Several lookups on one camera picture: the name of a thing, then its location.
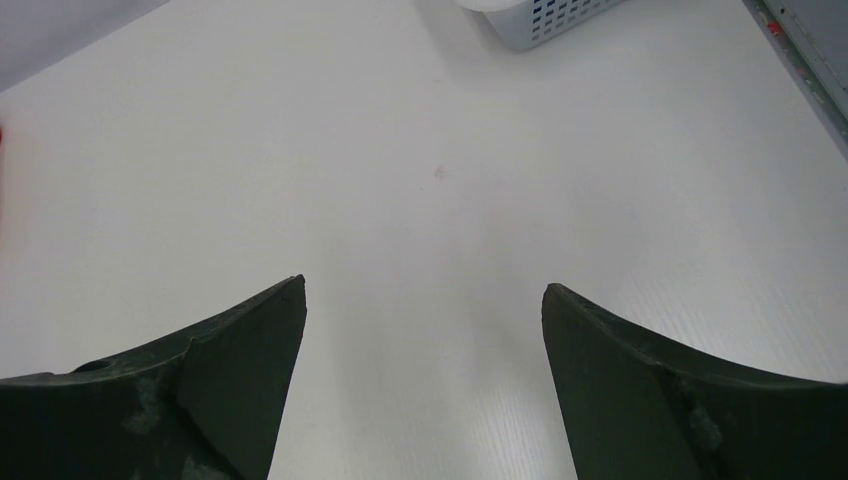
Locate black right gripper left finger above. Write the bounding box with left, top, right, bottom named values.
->
left=1, top=275, right=307, bottom=479

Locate white plastic laundry basket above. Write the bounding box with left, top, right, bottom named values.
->
left=456, top=0, right=622, bottom=52

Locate aluminium frame rail right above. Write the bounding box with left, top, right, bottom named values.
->
left=744, top=0, right=847, bottom=156

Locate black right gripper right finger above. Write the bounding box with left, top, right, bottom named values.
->
left=542, top=283, right=847, bottom=479

